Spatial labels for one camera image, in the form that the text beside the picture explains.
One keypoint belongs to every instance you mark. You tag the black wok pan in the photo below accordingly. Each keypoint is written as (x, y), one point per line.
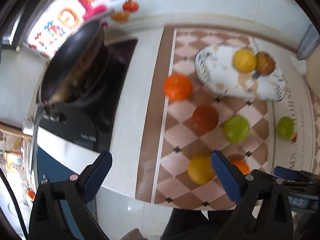
(68, 68)

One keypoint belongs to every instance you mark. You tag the orange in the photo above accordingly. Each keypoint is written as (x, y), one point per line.
(178, 87)
(241, 165)

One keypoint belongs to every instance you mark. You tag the checkered table mat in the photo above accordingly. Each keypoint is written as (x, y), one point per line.
(170, 138)

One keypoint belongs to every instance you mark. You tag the green apple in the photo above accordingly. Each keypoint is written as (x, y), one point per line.
(286, 128)
(236, 129)

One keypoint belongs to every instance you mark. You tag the orange front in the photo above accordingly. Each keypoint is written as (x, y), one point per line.
(241, 165)

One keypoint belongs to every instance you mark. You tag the cherry tomato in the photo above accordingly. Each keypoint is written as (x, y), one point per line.
(294, 139)

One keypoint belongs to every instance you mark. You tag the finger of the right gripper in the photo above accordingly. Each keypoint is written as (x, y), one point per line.
(291, 175)

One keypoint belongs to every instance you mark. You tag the black gas stove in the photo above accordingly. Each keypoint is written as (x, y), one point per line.
(87, 118)

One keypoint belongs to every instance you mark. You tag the red-brown apple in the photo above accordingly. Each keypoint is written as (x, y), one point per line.
(265, 64)

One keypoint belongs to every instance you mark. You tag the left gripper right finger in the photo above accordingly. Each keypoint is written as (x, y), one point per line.
(242, 192)

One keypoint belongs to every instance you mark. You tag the oval patterned ceramic plate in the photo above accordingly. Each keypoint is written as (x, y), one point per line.
(213, 66)

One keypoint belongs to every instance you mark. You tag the yellow pear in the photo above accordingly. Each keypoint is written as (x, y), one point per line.
(244, 60)
(200, 170)

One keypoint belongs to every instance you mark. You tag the black range hood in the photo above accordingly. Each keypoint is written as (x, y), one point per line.
(18, 17)

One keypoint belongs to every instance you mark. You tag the yellow pear front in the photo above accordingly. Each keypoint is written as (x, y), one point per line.
(244, 60)

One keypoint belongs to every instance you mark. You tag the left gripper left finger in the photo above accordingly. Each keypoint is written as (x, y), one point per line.
(81, 189)

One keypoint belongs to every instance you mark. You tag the spray can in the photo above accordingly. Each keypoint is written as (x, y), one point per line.
(309, 43)

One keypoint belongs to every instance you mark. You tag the cream utensil holder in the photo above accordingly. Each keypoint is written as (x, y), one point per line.
(313, 72)

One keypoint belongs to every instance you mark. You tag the white tissue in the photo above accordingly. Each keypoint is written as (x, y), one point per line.
(299, 65)

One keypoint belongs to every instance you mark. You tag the colourful wall sticker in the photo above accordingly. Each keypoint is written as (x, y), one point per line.
(62, 17)

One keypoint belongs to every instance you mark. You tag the dark red-brown fruit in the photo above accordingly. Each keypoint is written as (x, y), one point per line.
(205, 118)

